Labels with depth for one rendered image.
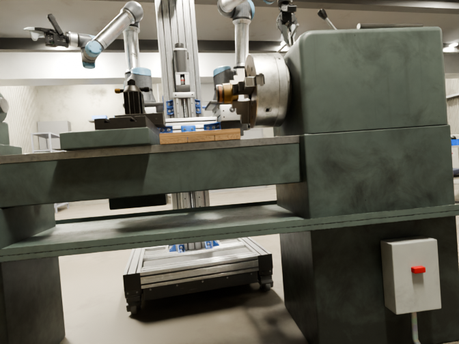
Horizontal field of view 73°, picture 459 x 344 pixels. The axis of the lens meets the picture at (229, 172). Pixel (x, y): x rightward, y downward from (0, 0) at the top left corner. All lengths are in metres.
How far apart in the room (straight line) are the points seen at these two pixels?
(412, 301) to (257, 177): 0.72
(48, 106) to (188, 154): 8.63
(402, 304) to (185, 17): 1.99
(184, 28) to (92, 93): 7.37
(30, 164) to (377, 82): 1.31
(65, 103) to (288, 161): 8.68
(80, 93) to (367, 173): 8.80
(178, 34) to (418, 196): 1.68
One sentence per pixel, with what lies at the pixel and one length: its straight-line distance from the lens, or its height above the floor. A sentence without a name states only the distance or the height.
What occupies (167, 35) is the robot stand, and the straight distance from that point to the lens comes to 2.24.
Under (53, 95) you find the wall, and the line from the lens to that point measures 9.71.
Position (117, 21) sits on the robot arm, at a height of 1.63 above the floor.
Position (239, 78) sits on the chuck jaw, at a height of 1.15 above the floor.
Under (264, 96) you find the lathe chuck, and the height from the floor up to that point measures 1.03.
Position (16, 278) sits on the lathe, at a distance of 1.45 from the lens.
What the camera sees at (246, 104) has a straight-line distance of 1.39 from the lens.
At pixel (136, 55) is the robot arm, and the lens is 2.15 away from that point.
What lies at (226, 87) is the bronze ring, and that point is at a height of 1.10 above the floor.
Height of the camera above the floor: 0.77
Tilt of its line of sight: 1 degrees down
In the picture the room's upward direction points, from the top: 4 degrees counter-clockwise
